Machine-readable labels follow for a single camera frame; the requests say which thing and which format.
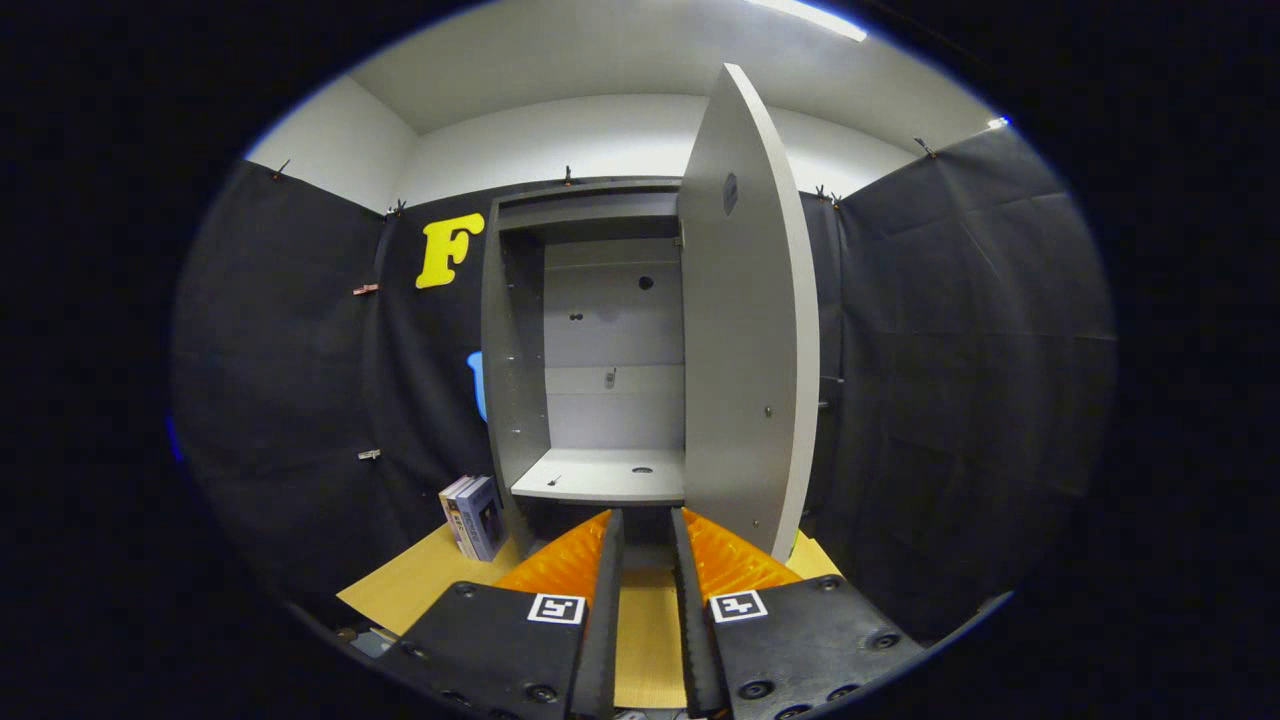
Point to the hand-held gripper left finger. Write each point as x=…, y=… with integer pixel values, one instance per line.
x=610, y=620

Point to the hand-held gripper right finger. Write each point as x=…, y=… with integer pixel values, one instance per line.
x=692, y=620

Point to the beige shoe cabinet door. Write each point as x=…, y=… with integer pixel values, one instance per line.
x=745, y=350

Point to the grey shoe cabinet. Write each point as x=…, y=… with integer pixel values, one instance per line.
x=610, y=310

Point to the blue cover book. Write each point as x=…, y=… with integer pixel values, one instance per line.
x=482, y=520

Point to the white cover book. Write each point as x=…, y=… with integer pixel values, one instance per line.
x=452, y=500

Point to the black backdrop cloth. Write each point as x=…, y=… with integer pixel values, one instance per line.
x=960, y=350

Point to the long ceiling light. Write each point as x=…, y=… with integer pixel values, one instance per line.
x=805, y=18

